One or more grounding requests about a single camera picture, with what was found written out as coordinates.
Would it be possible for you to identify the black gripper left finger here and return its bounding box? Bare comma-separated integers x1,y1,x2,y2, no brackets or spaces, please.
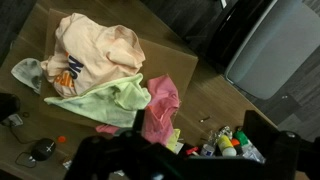
133,110,145,132

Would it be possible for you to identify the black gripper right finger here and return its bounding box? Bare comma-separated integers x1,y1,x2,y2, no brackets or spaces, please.
242,110,279,157

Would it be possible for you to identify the light green towel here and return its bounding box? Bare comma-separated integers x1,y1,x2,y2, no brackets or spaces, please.
44,73,151,128

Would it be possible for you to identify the peach printed towel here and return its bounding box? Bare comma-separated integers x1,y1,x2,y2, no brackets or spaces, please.
41,13,145,98

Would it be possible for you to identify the grey office chair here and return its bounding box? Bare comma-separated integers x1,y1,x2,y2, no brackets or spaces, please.
207,0,320,99

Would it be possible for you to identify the green plastic toy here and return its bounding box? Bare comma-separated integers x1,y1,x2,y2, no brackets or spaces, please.
233,131,249,146

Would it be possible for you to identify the pink towel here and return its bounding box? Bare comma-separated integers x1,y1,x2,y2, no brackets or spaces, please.
96,75,180,146

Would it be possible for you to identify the yellow white bottle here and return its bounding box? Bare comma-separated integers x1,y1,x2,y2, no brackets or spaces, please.
217,135,237,157

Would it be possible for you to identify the cardboard box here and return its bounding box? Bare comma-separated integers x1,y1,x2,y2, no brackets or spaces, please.
39,9,198,127

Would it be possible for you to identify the black round speaker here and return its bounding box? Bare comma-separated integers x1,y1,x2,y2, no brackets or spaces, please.
31,138,56,161

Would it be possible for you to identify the white grey rag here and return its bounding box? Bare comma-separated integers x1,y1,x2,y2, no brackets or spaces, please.
11,58,43,94

